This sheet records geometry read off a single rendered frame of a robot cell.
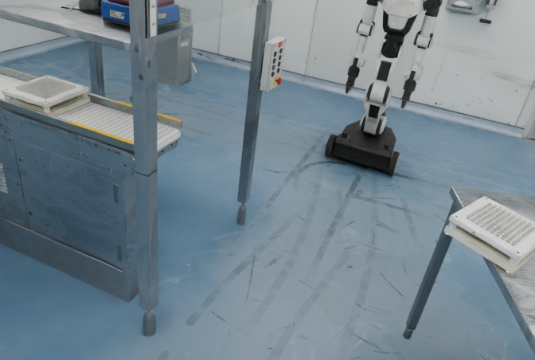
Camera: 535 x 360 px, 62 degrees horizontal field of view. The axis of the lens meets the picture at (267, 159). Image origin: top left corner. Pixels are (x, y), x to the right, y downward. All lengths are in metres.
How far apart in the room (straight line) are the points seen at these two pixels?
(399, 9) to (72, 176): 2.51
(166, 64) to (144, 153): 0.37
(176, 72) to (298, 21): 3.69
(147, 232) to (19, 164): 0.81
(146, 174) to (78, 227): 0.71
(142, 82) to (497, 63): 4.17
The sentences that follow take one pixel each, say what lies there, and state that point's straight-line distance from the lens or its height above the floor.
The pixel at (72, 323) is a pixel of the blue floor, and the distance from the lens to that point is 2.38.
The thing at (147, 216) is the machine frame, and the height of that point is 0.70.
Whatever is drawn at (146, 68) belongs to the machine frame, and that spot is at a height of 1.29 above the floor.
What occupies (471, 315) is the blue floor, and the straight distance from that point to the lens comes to 2.77.
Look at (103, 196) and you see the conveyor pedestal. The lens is 2.07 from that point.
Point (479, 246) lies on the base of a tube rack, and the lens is 1.64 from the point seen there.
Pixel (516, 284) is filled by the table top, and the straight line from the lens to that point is 1.60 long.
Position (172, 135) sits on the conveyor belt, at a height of 0.91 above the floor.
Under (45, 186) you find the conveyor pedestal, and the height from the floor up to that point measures 0.53.
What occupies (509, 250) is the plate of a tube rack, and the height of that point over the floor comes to 0.94.
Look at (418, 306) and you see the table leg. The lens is 2.32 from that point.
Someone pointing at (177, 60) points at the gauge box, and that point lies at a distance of 1.76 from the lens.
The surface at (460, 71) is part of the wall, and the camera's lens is 5.17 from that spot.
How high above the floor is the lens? 1.77
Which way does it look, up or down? 29 degrees down
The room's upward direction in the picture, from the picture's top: 8 degrees clockwise
